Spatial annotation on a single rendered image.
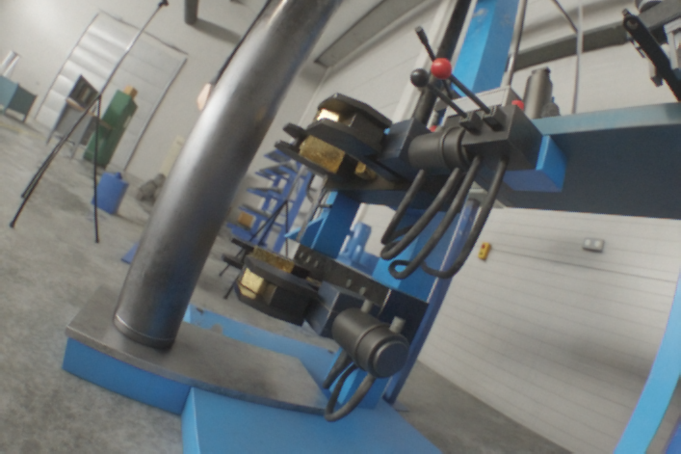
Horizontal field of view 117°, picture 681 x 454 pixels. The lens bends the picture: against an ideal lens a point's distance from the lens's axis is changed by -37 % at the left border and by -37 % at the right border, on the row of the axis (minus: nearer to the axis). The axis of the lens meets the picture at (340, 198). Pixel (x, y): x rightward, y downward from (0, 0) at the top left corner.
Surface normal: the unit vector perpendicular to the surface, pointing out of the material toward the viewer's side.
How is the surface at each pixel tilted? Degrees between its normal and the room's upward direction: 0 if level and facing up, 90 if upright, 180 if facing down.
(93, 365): 90
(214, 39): 90
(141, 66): 90
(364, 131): 90
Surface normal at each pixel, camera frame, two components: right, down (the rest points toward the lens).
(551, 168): 0.42, 0.04
